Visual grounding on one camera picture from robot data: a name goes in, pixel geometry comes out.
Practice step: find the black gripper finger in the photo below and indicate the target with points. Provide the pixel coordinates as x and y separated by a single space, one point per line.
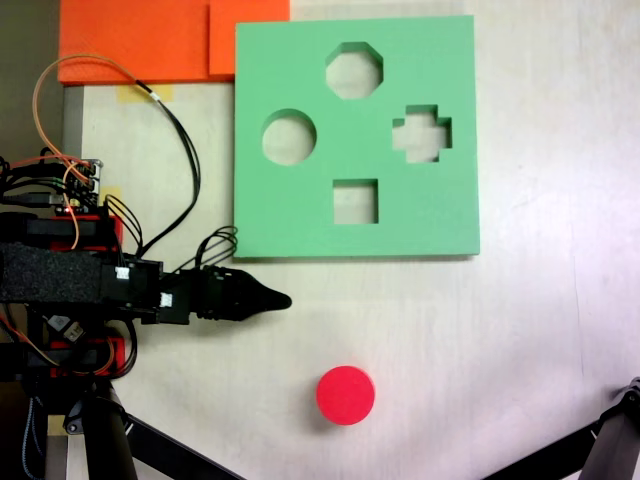
245 287
245 307

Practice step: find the red cylinder block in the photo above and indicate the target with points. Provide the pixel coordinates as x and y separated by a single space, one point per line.
345 395

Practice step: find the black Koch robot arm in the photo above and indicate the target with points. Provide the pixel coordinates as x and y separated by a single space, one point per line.
55 280

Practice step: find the green shape sorter board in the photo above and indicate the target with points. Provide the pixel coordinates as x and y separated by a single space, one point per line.
300 220

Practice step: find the silver USB plug with label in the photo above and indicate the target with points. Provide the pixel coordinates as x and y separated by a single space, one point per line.
67 327

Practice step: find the small yellow tape piece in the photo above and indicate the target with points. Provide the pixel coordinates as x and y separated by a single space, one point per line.
112 192

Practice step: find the thin black tripod leg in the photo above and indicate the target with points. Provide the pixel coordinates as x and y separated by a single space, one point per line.
180 450

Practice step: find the thick black tripod leg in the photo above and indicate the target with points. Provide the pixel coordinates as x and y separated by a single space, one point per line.
110 445

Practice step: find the yellow tape strip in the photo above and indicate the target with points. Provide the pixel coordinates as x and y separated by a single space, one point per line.
145 93

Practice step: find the small orange foam plate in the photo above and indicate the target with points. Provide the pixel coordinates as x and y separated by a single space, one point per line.
245 35

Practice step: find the large orange foam plate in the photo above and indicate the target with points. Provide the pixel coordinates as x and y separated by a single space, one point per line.
130 40

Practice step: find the black tripod leg with joint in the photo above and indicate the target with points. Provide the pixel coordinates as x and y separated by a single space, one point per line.
610 445

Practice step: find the red arm base mount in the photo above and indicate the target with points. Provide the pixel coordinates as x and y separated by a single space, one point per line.
112 232

